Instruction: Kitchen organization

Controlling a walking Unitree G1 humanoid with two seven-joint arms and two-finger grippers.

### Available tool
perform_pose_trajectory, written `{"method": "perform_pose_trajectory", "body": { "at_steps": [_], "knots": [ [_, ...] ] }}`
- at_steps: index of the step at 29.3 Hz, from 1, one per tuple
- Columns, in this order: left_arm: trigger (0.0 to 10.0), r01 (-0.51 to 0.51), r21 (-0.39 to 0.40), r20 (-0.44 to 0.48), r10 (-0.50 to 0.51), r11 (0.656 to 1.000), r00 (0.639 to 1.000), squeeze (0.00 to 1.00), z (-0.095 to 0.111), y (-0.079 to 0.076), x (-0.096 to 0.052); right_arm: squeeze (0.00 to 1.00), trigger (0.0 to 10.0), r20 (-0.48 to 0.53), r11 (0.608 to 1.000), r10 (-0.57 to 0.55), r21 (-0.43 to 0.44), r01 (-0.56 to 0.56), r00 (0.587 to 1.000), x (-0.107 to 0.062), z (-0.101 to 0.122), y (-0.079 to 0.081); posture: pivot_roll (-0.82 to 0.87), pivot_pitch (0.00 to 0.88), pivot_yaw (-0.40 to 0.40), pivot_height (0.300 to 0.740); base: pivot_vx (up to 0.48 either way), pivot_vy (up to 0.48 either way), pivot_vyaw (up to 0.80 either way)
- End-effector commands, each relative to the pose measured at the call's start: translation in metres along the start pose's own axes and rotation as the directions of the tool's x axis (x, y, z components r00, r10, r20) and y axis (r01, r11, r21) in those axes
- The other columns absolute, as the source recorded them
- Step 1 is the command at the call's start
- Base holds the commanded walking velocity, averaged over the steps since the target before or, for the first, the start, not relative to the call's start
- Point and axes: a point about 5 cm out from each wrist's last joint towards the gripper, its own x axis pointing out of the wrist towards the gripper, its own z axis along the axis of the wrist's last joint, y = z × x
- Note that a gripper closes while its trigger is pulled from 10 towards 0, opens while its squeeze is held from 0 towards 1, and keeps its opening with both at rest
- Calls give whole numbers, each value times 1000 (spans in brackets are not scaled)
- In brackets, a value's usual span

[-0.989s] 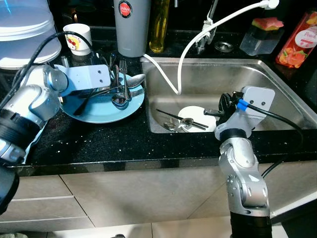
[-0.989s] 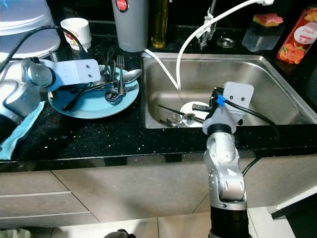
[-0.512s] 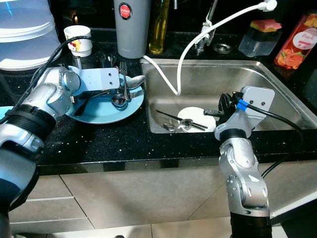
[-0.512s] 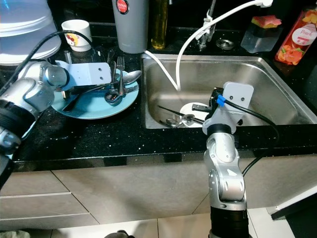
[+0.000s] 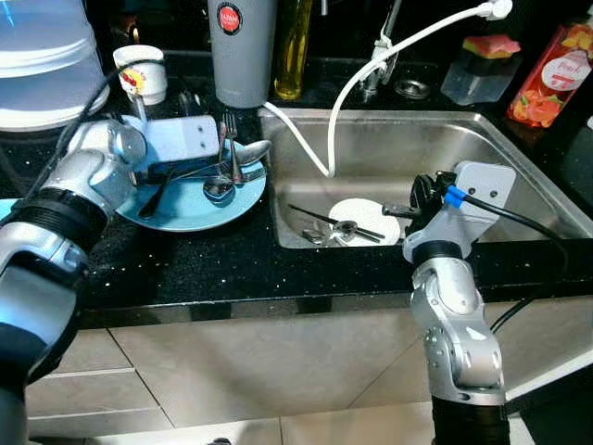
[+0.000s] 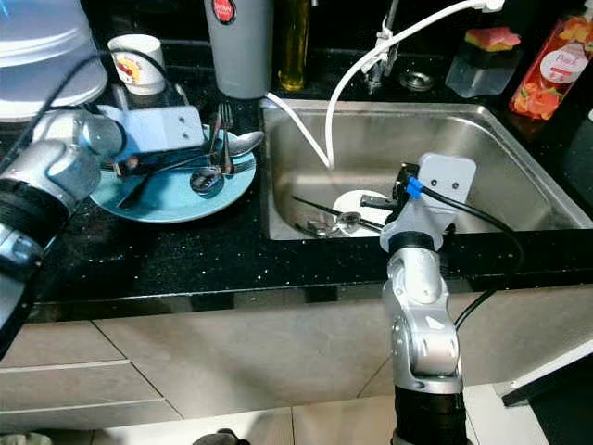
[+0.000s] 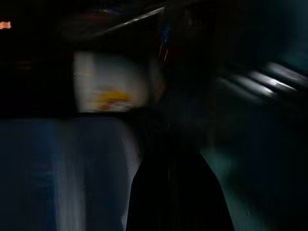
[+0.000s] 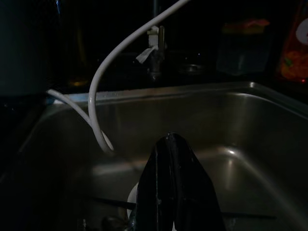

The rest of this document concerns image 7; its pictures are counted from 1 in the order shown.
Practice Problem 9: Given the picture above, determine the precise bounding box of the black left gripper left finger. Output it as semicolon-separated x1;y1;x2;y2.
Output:
127;149;173;231

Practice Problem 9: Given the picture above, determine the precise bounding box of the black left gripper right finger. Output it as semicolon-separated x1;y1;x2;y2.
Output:
172;149;234;231

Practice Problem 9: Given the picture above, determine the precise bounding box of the white printed cup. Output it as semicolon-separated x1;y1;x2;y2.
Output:
73;51;150;114

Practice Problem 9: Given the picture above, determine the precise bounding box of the steel fork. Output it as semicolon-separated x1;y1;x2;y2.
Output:
216;72;277;102

